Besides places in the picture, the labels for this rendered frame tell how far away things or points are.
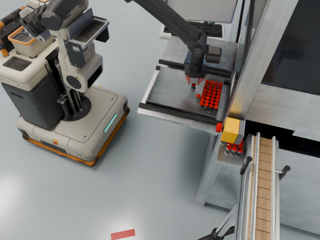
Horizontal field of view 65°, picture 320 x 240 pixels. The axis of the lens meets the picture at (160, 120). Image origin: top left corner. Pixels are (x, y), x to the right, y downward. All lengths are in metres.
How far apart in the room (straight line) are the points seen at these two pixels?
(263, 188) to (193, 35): 0.63
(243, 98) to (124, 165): 1.30
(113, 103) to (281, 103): 1.39
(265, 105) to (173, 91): 0.49
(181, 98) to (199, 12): 0.86
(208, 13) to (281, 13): 1.21
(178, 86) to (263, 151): 0.52
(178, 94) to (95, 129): 0.84
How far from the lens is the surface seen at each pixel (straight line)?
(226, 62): 1.52
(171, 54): 1.53
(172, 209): 1.91
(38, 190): 2.13
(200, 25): 1.92
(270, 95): 0.97
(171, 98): 1.26
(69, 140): 1.92
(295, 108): 1.02
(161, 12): 0.97
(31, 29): 1.27
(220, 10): 1.96
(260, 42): 0.84
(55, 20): 1.15
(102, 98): 2.12
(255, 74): 0.91
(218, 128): 1.02
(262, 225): 0.98
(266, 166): 1.08
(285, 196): 1.60
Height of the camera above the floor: 1.80
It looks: 52 degrees down
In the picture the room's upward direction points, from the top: 2 degrees clockwise
